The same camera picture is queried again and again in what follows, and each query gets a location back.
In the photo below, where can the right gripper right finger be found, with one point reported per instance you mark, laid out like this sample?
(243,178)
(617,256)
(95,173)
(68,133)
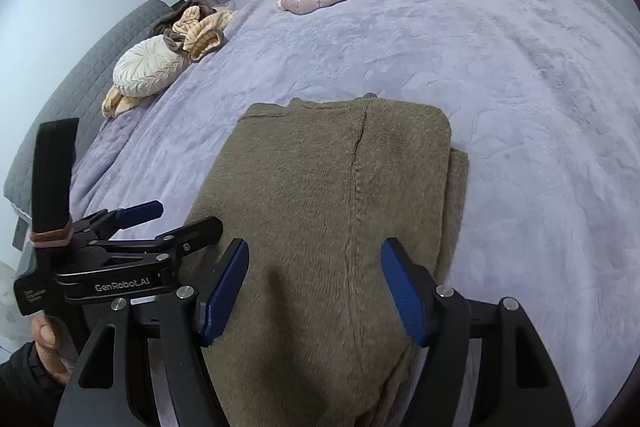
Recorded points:
(517,382)

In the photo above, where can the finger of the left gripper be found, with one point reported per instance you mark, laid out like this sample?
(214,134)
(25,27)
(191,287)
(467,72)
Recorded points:
(135,216)
(171,245)

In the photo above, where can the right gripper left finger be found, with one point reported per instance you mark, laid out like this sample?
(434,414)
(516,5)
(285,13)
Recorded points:
(112,383)

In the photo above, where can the olive brown knit sweater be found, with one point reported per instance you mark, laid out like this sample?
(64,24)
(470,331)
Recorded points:
(314,338)

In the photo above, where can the person's left hand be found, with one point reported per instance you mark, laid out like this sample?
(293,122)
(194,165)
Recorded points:
(47,341)

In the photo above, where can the grey quilted headboard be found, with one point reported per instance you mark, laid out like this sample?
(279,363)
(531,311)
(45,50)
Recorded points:
(80,95)

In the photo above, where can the round cream pleated pillow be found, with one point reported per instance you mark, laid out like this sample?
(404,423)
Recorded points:
(147,68)

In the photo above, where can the peach and brown garment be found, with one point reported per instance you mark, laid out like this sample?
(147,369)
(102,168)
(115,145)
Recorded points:
(194,30)

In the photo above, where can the lavender plush bed blanket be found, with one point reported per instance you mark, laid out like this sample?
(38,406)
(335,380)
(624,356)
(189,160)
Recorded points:
(543,95)

